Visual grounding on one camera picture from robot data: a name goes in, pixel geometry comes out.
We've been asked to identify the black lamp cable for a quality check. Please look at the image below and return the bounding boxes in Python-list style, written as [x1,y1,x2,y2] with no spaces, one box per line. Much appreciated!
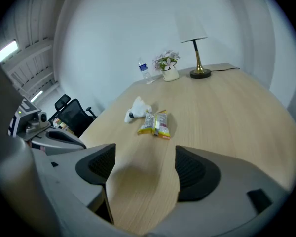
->
[210,67,240,73]

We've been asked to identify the white paper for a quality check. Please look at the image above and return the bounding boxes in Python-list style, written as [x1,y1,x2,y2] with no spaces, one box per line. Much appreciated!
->
[124,96,153,124]

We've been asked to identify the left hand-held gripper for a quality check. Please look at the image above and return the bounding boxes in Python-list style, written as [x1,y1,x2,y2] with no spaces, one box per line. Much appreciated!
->
[7,98,87,156]

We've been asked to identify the gold wrapper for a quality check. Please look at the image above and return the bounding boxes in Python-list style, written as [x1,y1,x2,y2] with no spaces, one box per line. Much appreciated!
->
[137,109,171,140]

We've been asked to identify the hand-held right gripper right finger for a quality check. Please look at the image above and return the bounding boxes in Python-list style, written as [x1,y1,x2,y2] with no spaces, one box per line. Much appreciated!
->
[148,146,291,237]

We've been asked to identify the pink flowers in white pot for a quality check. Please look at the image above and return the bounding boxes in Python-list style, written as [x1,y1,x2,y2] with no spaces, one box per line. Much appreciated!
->
[152,49,181,82]

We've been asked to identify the brass lamp base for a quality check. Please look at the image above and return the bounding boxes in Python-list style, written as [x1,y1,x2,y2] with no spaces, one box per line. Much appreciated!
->
[176,11,212,79]

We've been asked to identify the ceiling tube light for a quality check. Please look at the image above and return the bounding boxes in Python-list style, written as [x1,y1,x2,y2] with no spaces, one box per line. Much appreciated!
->
[30,90,44,103]
[0,40,18,63]

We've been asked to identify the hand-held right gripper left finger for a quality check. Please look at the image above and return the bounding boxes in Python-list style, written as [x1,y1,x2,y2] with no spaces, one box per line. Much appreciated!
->
[32,143,148,237]

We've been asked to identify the black office chair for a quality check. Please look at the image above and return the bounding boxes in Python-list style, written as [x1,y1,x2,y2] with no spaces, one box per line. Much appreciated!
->
[54,94,98,139]

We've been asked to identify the clear water bottle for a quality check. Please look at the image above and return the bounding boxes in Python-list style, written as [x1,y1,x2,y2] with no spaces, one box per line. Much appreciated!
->
[137,57,155,85]

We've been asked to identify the colourful clutter pile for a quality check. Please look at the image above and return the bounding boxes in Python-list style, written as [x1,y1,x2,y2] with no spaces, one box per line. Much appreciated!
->
[53,117,67,130]

